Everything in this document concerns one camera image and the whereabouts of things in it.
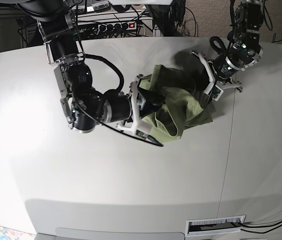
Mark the white table leg frame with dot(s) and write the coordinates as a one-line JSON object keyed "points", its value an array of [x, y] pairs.
{"points": [[149, 19]]}

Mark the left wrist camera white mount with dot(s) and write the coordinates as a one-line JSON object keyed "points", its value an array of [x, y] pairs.
{"points": [[216, 86]]}

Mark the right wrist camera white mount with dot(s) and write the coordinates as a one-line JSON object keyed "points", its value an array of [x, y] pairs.
{"points": [[138, 128]]}

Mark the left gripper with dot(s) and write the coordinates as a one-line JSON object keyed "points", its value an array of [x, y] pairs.
{"points": [[225, 66]]}

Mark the black power strip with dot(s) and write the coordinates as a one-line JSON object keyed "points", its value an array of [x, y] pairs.
{"points": [[125, 27]]}

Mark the table cable grommet slot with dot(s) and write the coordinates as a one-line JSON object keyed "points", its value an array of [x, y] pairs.
{"points": [[214, 226]]}

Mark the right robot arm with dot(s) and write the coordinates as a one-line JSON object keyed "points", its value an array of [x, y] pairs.
{"points": [[84, 106]]}

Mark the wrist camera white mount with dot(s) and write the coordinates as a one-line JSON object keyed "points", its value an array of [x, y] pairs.
{"points": [[138, 128], [216, 86]]}

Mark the green T-shirt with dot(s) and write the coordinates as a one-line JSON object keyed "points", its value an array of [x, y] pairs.
{"points": [[183, 107]]}

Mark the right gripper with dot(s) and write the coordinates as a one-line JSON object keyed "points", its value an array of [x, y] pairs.
{"points": [[119, 108]]}

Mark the devices on back shelf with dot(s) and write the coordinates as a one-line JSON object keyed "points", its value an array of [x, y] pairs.
{"points": [[90, 6]]}

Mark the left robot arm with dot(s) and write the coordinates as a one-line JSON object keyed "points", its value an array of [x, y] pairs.
{"points": [[243, 51]]}

